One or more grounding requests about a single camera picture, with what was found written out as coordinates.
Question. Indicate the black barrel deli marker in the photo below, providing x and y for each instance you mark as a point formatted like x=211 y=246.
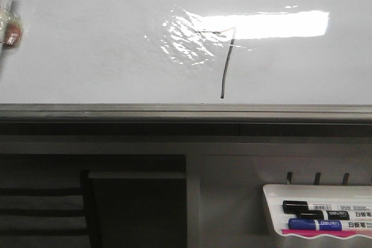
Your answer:
x=334 y=215

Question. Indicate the pink marker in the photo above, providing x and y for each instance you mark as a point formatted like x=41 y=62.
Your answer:
x=310 y=233

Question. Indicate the white whiteboard with aluminium frame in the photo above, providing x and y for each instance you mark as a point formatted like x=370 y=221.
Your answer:
x=212 y=60

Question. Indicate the black capped white marker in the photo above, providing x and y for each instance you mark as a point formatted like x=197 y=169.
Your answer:
x=295 y=206

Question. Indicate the white wavy marker tray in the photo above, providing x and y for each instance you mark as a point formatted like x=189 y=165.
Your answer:
x=277 y=219

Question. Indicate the taped black whiteboard marker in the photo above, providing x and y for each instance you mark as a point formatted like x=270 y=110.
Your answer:
x=11 y=25

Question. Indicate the blue deli whiteboard marker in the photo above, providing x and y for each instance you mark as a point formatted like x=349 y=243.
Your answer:
x=329 y=225

